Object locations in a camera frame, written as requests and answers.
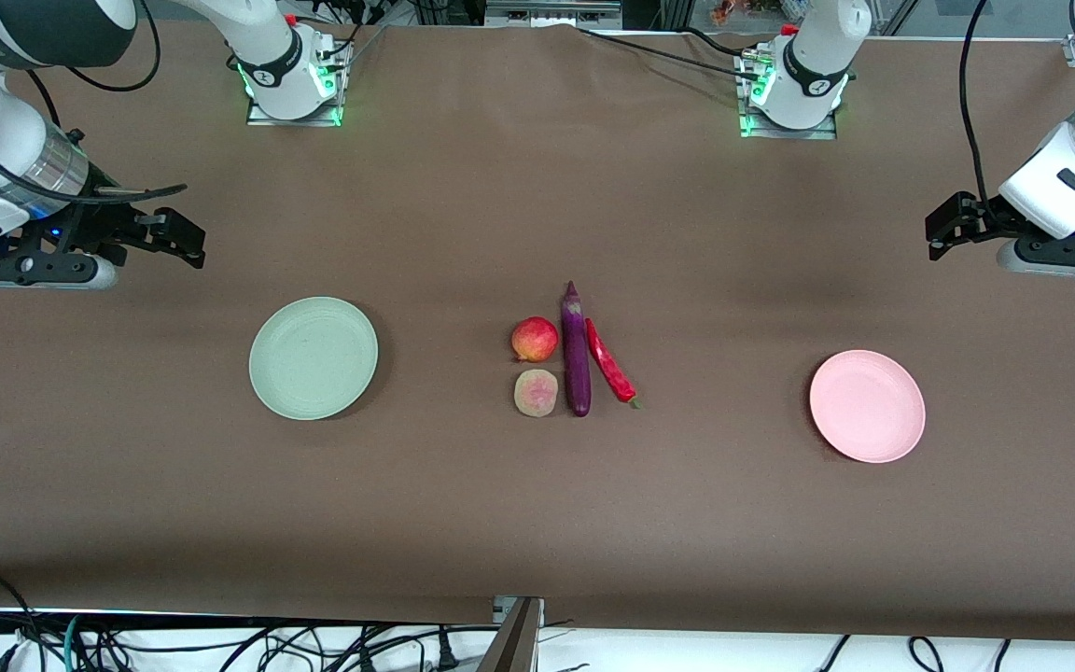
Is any red chili pepper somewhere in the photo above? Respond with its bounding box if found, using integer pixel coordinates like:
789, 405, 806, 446
583, 317, 641, 410

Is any brown table cover mat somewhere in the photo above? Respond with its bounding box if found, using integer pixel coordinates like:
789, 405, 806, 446
0, 21, 1075, 643

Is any black cable across mat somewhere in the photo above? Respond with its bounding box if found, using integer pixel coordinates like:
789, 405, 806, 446
571, 24, 766, 79

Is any pink green peach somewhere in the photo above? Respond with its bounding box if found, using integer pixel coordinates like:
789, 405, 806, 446
512, 368, 561, 418

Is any black cable bundle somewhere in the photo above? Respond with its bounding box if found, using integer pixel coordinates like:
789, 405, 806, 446
80, 620, 466, 672

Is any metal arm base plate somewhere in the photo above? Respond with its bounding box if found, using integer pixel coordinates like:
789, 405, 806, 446
245, 37, 354, 128
733, 52, 839, 142

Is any aluminium frame profile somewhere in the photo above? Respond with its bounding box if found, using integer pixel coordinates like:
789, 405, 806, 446
485, 0, 624, 29

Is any teal cable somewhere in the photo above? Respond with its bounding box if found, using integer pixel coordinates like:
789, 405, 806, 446
60, 613, 85, 672

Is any red yellow pomegranate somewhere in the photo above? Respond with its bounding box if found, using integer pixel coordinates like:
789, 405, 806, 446
510, 315, 561, 364

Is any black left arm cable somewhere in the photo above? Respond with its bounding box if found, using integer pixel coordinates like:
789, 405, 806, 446
959, 0, 1016, 231

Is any pale green round plate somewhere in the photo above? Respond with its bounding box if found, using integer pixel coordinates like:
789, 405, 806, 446
248, 296, 380, 422

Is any pink round plate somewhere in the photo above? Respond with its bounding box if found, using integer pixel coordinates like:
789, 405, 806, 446
808, 349, 927, 465

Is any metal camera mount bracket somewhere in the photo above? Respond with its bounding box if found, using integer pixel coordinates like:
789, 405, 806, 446
480, 595, 546, 672

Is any long purple eggplant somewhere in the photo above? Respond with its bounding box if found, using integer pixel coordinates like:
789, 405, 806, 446
560, 280, 593, 418

